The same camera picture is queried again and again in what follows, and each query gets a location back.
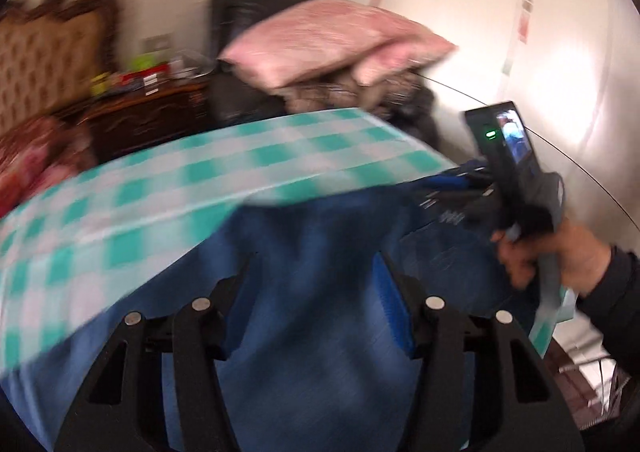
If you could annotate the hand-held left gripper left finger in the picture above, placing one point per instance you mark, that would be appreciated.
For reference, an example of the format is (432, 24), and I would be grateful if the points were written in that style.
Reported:
(195, 332)

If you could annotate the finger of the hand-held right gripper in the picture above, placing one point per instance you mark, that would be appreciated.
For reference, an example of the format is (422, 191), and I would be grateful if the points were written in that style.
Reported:
(457, 179)

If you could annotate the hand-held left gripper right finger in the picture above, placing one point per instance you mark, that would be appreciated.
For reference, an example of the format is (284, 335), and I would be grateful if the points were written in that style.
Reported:
(395, 312)

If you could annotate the blue denim pants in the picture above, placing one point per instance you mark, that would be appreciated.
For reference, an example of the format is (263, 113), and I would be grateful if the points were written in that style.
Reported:
(300, 307)

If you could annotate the person's right forearm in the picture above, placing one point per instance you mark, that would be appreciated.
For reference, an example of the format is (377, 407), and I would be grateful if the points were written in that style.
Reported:
(617, 307)

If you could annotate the person's right hand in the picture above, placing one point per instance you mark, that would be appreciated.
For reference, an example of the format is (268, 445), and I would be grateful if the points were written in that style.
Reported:
(580, 257)

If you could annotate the small pink pillow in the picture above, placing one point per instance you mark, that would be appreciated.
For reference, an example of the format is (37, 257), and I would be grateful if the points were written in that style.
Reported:
(387, 64)

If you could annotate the green white checked sheet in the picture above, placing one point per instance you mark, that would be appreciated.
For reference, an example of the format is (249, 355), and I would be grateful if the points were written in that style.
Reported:
(165, 182)

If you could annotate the brown patterned blanket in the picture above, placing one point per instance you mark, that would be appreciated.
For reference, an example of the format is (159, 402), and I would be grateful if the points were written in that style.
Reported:
(330, 94)

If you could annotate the large pink pillow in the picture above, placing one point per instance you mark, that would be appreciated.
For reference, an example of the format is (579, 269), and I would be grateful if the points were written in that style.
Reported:
(310, 42)

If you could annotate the dark wooden nightstand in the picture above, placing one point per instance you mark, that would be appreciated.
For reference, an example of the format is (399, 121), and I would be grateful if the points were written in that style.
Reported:
(145, 122)

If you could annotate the black leather armchair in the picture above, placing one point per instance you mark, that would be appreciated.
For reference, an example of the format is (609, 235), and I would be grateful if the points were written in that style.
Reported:
(235, 102)

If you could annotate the red floral pillow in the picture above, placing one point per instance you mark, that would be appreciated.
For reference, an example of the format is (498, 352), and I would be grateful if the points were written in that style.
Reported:
(35, 157)

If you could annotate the red box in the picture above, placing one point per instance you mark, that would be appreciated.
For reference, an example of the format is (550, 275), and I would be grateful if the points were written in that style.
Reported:
(145, 74)

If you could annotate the yellow packet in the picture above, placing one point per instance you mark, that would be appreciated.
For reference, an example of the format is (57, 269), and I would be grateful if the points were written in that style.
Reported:
(100, 84)

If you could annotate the green packet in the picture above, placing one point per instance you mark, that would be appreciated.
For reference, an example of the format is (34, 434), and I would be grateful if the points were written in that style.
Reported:
(142, 62)

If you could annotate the tufted brown headboard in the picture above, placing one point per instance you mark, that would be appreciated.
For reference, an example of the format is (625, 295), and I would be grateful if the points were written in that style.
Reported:
(45, 57)

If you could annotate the long wall paper strip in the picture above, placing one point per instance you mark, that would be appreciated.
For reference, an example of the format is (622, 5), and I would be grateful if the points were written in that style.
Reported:
(522, 7)

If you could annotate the wall socket plate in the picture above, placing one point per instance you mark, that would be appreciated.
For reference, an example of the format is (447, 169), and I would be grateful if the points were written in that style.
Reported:
(157, 43)

